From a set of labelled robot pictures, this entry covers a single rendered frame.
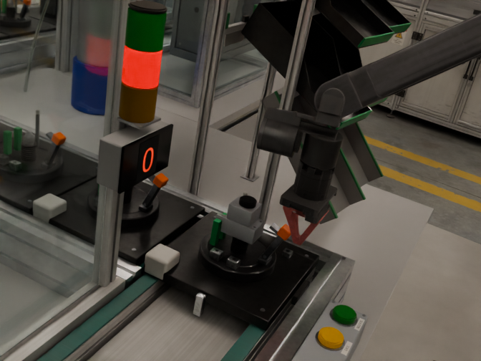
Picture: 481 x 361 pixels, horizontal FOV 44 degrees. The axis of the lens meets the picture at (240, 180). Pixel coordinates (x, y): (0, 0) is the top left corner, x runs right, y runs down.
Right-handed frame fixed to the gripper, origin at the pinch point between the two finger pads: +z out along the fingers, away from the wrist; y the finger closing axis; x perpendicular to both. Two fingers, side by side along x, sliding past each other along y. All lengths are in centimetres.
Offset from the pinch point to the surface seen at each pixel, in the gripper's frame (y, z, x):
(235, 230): 1.9, 1.9, -10.6
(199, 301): 12.9, 10.4, -10.3
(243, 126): -105, 28, -57
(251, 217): 1.7, -1.6, -8.4
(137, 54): 21.1, -29.7, -21.4
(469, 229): -255, 105, 33
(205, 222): -7.3, 8.9, -20.9
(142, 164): 19.9, -13.9, -19.5
